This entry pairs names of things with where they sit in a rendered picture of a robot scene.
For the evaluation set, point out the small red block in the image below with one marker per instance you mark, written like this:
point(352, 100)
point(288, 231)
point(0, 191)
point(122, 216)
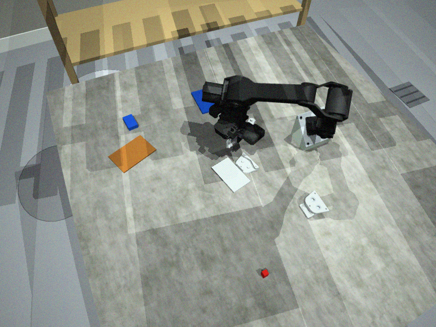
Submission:
point(264, 273)

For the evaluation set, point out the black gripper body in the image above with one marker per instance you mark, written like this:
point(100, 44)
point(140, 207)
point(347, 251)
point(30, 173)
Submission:
point(251, 133)

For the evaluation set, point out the orange flat bar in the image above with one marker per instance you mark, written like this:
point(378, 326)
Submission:
point(132, 153)

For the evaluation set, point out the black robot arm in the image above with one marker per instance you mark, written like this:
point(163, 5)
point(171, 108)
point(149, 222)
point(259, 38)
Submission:
point(237, 92)

